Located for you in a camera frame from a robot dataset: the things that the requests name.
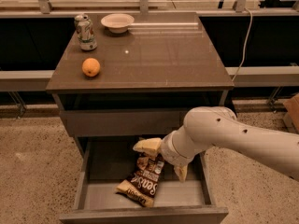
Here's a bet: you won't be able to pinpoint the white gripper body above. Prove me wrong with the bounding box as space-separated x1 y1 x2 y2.
160 132 194 167

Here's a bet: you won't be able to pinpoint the open middle drawer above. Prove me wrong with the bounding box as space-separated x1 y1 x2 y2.
60 136 228 224

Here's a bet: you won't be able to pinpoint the crushed soda can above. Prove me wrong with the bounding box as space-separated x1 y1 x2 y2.
74 14 97 51

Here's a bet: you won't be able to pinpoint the white bowl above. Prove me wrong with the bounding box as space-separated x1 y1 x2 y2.
101 13 135 34

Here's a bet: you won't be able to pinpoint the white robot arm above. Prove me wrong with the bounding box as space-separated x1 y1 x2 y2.
134 106 299 181

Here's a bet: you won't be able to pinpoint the grey drawer cabinet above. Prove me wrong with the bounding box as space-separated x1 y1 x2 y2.
45 11 235 224

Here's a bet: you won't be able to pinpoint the brown chip bag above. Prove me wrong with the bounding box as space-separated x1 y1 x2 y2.
116 149 164 207

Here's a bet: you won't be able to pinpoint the orange fruit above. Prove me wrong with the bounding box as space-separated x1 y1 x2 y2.
82 58 101 77

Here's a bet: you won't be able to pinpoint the closed top drawer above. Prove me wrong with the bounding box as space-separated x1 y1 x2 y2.
60 109 187 137

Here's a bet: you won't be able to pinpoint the cardboard box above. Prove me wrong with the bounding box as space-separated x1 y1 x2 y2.
283 94 299 133

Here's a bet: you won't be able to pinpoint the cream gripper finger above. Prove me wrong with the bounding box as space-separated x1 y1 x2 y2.
133 138 162 157
174 166 188 182

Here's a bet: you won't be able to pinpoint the white cable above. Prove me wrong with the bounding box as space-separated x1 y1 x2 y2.
231 7 254 82

